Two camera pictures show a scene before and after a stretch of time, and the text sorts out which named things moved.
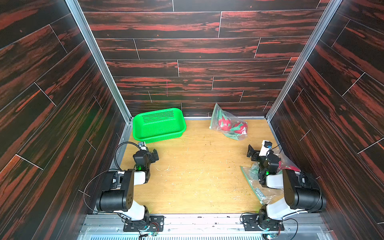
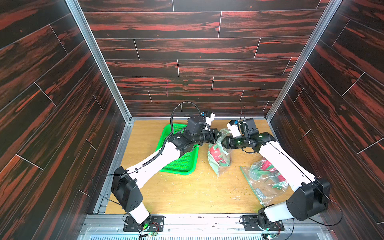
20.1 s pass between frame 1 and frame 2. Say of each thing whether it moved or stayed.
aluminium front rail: stayed
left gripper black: moved
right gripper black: moved
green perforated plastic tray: moved
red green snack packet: moved
